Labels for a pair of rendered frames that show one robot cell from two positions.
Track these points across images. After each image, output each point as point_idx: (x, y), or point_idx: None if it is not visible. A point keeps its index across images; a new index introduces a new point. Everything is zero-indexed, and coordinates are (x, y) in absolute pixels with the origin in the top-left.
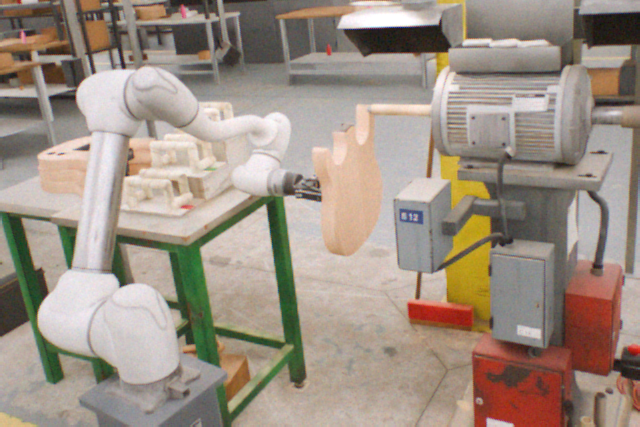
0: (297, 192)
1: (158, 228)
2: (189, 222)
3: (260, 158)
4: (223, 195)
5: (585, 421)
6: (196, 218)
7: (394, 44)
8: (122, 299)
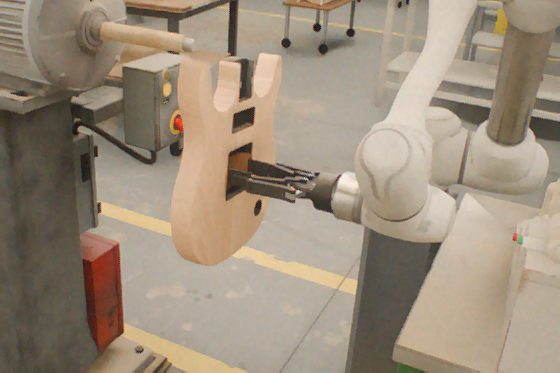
0: (316, 171)
1: (528, 211)
2: (489, 216)
3: None
4: (492, 279)
5: None
6: (486, 223)
7: None
8: (437, 107)
